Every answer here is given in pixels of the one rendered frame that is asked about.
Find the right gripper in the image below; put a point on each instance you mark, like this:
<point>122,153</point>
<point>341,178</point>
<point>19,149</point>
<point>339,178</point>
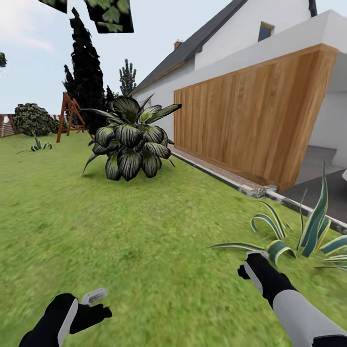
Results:
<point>242,272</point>

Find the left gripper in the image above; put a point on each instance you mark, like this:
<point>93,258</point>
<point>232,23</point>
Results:
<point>93,315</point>

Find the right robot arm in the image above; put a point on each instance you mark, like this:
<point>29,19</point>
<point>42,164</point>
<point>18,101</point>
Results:
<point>304,324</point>

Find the driveway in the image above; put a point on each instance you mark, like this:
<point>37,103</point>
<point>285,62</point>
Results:
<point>308,193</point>

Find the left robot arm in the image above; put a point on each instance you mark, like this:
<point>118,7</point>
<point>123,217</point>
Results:
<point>64,313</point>

